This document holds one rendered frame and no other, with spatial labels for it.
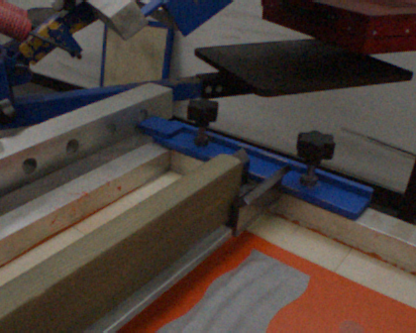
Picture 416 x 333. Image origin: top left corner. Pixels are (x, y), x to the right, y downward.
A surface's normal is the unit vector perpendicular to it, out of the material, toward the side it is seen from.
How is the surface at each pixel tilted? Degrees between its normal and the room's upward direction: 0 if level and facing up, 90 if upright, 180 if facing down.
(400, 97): 90
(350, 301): 0
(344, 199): 0
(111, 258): 90
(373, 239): 90
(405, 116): 90
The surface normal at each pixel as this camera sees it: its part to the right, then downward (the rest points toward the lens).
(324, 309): -0.03, -0.85
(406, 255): -0.69, 0.40
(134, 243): 0.73, 0.35
